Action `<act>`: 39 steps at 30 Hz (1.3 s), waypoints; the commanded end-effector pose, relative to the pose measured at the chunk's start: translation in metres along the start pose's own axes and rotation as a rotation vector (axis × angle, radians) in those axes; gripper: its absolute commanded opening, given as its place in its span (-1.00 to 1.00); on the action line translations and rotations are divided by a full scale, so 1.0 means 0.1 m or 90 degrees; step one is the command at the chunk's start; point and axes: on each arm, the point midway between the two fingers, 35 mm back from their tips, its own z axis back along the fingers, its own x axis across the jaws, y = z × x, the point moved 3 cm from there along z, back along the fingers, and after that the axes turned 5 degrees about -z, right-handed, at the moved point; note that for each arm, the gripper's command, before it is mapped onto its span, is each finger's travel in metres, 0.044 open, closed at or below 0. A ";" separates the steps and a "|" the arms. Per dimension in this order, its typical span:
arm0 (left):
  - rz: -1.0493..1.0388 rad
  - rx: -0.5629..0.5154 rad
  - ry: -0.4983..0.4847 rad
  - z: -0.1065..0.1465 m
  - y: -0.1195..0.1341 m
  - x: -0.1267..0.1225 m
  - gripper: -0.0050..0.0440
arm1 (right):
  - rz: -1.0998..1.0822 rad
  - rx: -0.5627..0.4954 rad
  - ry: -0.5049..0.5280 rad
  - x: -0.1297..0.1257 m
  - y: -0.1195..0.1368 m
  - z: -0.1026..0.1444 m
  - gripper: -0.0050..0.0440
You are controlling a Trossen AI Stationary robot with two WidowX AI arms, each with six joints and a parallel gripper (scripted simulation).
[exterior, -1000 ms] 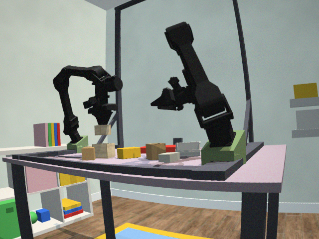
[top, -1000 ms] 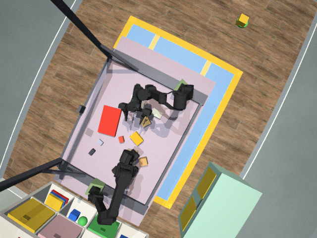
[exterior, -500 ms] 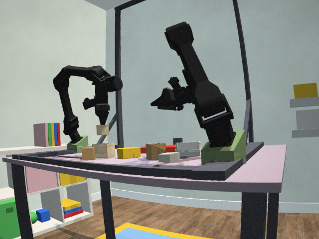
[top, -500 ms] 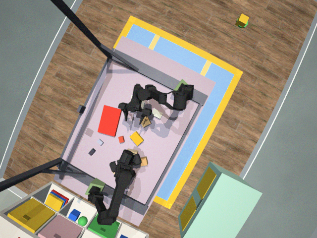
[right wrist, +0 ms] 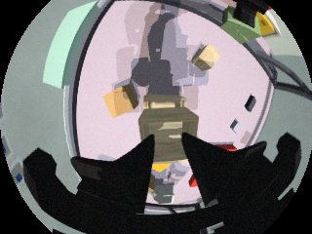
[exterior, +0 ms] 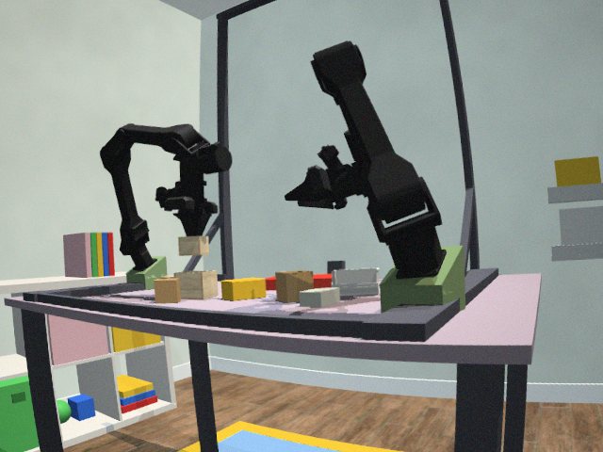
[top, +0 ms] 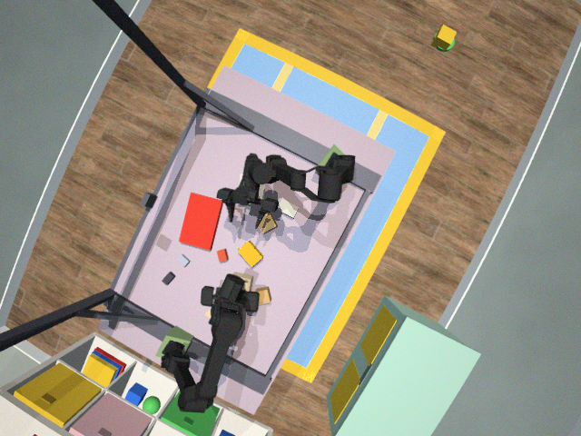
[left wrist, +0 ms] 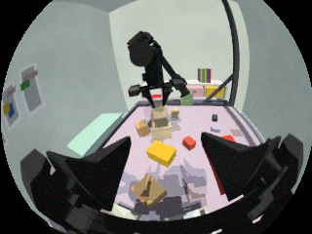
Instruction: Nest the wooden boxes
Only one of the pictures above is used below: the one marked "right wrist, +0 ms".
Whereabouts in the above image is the red flat rectangular block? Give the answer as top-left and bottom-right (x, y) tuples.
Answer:
(188, 144), (237, 187)

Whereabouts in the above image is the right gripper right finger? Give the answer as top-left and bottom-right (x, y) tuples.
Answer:
(181, 133), (267, 207)

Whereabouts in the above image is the yellow rectangular block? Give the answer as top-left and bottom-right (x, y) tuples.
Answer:
(152, 164), (170, 172)

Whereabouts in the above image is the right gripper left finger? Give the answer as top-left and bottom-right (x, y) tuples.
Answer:
(70, 135), (155, 214)

